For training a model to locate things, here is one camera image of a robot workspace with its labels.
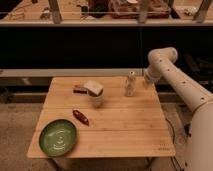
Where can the wooden shelf rack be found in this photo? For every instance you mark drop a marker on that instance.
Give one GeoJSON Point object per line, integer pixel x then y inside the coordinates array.
{"type": "Point", "coordinates": [97, 13]}

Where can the small clear plastic bottle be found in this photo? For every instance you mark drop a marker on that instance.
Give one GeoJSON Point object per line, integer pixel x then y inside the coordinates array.
{"type": "Point", "coordinates": [130, 84]}

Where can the wooden folding table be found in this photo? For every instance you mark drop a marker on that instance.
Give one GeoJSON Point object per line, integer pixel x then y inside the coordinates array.
{"type": "Point", "coordinates": [122, 127]}

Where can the small red brown box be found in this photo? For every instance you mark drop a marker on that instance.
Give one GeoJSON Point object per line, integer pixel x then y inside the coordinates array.
{"type": "Point", "coordinates": [79, 89]}

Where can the green ceramic bowl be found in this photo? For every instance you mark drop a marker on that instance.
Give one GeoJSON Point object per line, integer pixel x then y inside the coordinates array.
{"type": "Point", "coordinates": [58, 138]}

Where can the white paper cup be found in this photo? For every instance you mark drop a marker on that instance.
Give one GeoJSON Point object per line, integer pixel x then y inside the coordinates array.
{"type": "Point", "coordinates": [96, 99]}

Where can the red toy car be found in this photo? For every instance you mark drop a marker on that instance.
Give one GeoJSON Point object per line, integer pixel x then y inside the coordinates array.
{"type": "Point", "coordinates": [81, 117]}

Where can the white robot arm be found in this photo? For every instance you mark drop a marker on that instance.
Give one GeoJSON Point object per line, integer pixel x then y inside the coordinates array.
{"type": "Point", "coordinates": [199, 146]}

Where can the brown tray on shelf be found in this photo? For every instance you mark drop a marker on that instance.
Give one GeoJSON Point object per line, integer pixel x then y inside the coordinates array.
{"type": "Point", "coordinates": [131, 8]}

